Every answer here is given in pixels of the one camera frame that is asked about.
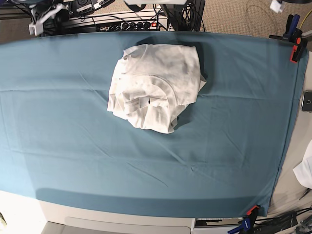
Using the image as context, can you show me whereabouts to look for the white T-shirt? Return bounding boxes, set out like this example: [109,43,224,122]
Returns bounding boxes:
[107,44,206,134]

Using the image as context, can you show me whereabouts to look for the teal table cloth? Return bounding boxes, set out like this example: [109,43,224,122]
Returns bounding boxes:
[0,32,309,218]

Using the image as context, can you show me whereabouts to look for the orange black corner clamp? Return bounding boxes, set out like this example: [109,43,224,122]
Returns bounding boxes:
[246,205,261,220]

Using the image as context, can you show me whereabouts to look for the blue spring clamp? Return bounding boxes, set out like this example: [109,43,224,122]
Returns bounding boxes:
[227,218,255,234]

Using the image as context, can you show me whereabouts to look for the silver device at edge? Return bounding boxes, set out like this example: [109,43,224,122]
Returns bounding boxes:
[301,90,312,113]

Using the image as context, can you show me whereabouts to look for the white cloth at edge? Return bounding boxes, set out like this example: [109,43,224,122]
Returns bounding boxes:
[293,157,312,189]

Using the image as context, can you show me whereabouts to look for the orange black right clamp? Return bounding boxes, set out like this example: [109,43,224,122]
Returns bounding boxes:
[290,37,308,63]

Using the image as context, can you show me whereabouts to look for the black cable bundle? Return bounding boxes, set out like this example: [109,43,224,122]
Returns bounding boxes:
[153,0,207,33]

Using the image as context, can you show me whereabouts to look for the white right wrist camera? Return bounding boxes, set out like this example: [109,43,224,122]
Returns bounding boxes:
[28,3,69,36]

